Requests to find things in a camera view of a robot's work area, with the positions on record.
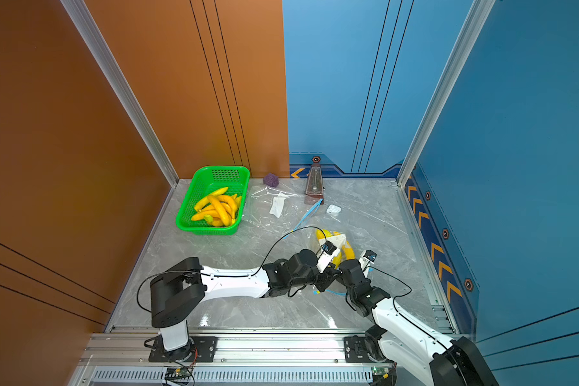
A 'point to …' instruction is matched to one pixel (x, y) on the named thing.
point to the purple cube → (271, 180)
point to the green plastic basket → (205, 180)
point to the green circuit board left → (178, 375)
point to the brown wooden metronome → (314, 187)
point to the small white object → (334, 210)
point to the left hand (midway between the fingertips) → (339, 266)
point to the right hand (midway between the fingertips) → (343, 268)
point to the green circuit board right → (379, 371)
